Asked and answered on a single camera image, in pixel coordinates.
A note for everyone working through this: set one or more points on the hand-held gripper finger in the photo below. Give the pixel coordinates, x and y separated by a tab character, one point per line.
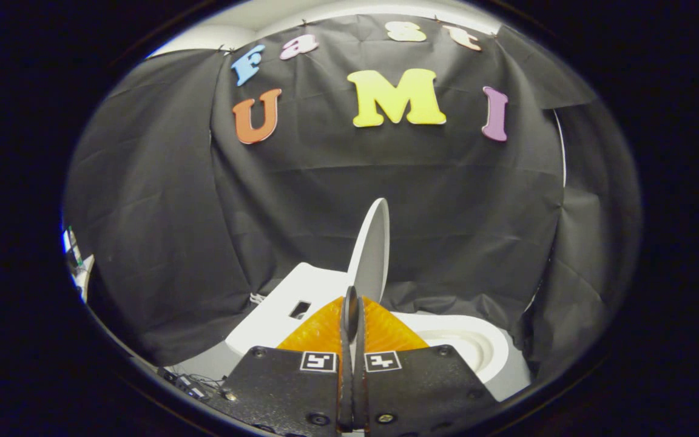
346	400
360	400

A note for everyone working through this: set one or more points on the white toilet lid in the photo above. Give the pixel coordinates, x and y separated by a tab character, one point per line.
371	255

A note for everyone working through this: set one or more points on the black backdrop cloth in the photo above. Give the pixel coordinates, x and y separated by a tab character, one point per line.
325	182

